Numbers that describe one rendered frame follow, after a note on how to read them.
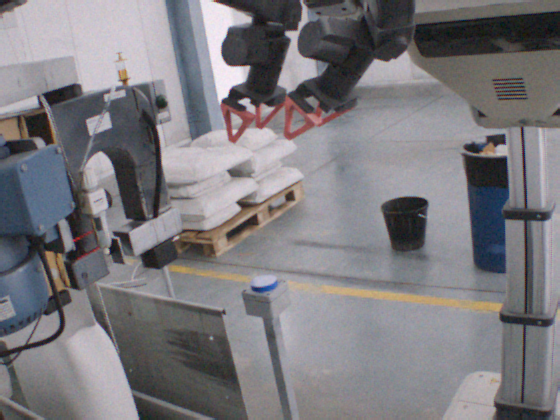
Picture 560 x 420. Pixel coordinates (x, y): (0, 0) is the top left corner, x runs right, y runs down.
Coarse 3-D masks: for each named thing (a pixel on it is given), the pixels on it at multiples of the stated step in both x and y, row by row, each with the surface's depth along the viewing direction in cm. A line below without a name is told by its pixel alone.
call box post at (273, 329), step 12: (264, 324) 132; (276, 324) 132; (276, 336) 132; (276, 348) 133; (276, 360) 134; (276, 372) 136; (288, 372) 137; (288, 384) 137; (288, 396) 137; (288, 408) 138
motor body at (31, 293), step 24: (0, 144) 67; (0, 240) 67; (0, 264) 67; (24, 264) 69; (0, 288) 66; (24, 288) 69; (48, 288) 76; (0, 312) 66; (24, 312) 69; (0, 336) 68
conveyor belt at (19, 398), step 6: (6, 360) 208; (6, 366) 203; (12, 366) 202; (12, 372) 198; (12, 378) 194; (12, 384) 190; (18, 384) 189; (18, 390) 185; (12, 396) 182; (18, 396) 182; (24, 396) 181; (18, 402) 178; (24, 402) 178; (138, 414) 164
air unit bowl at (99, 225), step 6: (102, 216) 97; (90, 222) 97; (96, 222) 97; (102, 222) 97; (96, 228) 97; (102, 228) 97; (108, 228) 99; (96, 234) 97; (102, 234) 97; (108, 234) 98; (96, 240) 98; (102, 240) 98; (108, 240) 98; (102, 246) 98; (108, 246) 99
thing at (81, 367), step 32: (64, 288) 125; (32, 352) 132; (64, 352) 125; (96, 352) 129; (32, 384) 140; (64, 384) 128; (96, 384) 128; (128, 384) 139; (64, 416) 134; (96, 416) 129; (128, 416) 136
